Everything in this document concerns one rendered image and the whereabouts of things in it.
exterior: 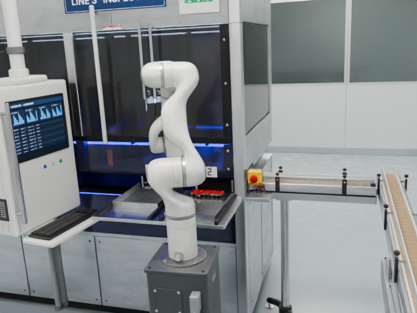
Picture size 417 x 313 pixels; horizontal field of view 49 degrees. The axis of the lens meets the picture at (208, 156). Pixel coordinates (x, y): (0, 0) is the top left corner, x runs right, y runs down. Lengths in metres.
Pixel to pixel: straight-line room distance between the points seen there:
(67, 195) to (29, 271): 0.82
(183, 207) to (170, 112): 0.37
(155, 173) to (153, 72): 0.39
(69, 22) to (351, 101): 4.98
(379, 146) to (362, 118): 0.47
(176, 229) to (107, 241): 1.18
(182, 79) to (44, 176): 1.09
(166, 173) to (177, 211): 0.16
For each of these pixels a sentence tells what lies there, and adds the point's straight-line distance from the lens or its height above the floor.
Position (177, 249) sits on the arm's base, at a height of 0.92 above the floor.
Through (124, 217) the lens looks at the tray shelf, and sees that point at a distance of 2.35.
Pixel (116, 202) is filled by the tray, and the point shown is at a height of 0.91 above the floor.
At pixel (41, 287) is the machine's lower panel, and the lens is 3.39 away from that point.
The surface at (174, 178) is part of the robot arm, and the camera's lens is 1.75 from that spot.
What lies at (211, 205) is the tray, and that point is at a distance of 2.41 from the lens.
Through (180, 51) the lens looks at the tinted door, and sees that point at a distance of 2.47.
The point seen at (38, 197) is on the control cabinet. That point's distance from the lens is 2.58.
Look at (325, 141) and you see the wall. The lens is 7.09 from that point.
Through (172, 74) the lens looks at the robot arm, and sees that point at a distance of 1.81.
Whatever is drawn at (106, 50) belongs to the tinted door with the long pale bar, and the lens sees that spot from 2.65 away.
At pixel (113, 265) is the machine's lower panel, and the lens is 3.00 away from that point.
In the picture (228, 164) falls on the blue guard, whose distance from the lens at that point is 2.48.
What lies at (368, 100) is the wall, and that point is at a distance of 6.99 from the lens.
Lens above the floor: 1.71
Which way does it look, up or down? 14 degrees down
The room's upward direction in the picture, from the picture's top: 3 degrees counter-clockwise
